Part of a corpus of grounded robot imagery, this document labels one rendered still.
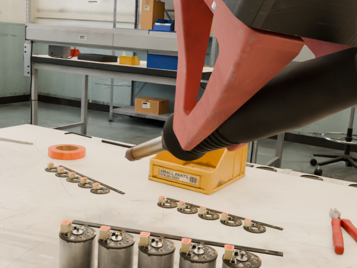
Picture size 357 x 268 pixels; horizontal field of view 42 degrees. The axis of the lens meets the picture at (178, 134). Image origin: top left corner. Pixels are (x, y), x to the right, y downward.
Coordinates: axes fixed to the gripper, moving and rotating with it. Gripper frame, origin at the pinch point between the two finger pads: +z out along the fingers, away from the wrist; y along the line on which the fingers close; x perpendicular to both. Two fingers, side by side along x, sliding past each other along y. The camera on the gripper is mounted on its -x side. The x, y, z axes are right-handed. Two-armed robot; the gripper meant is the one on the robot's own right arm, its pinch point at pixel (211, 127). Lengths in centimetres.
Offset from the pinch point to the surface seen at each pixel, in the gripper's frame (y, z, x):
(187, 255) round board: -4.2, 11.6, -0.8
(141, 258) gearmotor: -1.9, 13.2, -1.9
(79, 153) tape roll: -12, 40, -37
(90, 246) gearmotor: 0.6, 14.8, -4.1
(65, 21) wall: -149, 283, -507
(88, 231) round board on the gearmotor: 0.5, 14.7, -5.2
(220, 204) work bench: -21.9, 27.0, -16.3
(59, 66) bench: -78, 181, -264
